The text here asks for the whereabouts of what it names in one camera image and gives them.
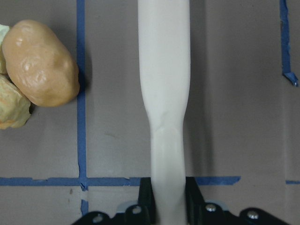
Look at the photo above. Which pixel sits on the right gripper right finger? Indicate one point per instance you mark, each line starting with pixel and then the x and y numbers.
pixel 200 212

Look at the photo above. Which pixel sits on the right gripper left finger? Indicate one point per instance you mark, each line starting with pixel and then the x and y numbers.
pixel 141 213

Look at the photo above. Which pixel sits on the white handled brush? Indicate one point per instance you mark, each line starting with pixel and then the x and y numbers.
pixel 164 62

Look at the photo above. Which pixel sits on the yellow orange food piece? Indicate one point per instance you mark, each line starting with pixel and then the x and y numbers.
pixel 14 106

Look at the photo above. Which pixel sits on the brown potato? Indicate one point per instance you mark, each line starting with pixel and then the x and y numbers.
pixel 40 65

